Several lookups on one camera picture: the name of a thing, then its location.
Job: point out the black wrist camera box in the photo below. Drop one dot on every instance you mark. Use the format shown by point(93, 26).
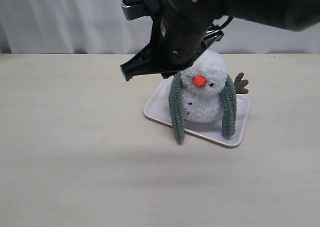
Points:
point(135, 9)

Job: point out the green fuzzy scarf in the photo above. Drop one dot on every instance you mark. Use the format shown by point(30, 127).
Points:
point(228, 119)

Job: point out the white plush snowman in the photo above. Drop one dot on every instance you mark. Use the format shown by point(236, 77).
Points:
point(202, 88)

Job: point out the white plastic tray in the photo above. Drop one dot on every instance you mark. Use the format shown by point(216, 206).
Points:
point(157, 110)

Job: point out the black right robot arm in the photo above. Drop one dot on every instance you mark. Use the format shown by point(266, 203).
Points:
point(292, 15)

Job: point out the white backdrop curtain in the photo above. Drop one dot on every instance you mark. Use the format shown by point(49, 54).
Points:
point(100, 27)

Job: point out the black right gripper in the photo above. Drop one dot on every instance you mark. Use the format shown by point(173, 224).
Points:
point(181, 31)

